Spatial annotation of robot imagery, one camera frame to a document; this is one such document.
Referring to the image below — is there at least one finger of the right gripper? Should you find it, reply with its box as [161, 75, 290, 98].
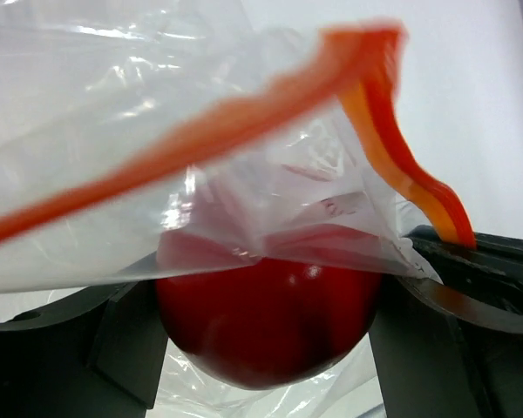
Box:
[408, 226, 523, 314]

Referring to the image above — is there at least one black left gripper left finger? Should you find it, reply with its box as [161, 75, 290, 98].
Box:
[0, 280, 167, 417]

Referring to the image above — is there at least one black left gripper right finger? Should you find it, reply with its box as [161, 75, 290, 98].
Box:
[370, 277, 523, 418]

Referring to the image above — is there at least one clear zip top bag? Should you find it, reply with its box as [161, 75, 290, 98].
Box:
[0, 1, 476, 417]

